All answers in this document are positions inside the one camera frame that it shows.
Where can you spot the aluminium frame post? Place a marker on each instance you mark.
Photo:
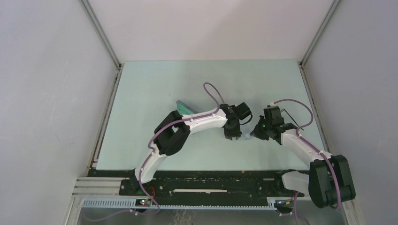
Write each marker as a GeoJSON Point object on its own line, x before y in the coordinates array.
{"type": "Point", "coordinates": [87, 7]}
{"type": "Point", "coordinates": [325, 22]}

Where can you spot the black thin-frame sunglasses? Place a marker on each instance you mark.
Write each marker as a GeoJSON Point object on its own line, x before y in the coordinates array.
{"type": "Point", "coordinates": [295, 125]}

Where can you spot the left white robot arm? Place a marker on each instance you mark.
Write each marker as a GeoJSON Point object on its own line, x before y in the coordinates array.
{"type": "Point", "coordinates": [172, 133]}

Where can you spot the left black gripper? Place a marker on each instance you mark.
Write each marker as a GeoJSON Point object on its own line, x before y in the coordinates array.
{"type": "Point", "coordinates": [237, 133]}

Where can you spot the right aluminium frame post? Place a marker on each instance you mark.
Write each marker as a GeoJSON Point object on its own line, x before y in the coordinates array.
{"type": "Point", "coordinates": [325, 22]}

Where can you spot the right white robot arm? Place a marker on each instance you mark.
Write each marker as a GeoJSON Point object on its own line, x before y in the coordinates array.
{"type": "Point", "coordinates": [329, 181]}

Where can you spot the grey-blue glasses case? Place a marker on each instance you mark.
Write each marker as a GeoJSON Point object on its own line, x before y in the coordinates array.
{"type": "Point", "coordinates": [183, 108]}

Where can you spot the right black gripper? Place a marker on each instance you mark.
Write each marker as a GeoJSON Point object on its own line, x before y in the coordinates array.
{"type": "Point", "coordinates": [256, 132]}

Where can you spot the left aluminium frame post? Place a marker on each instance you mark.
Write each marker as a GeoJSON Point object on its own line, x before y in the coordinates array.
{"type": "Point", "coordinates": [87, 7]}

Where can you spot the light blue cleaning cloth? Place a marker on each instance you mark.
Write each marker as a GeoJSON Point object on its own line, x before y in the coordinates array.
{"type": "Point", "coordinates": [245, 137]}

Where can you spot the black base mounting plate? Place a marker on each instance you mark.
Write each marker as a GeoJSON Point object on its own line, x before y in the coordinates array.
{"type": "Point", "coordinates": [212, 188]}

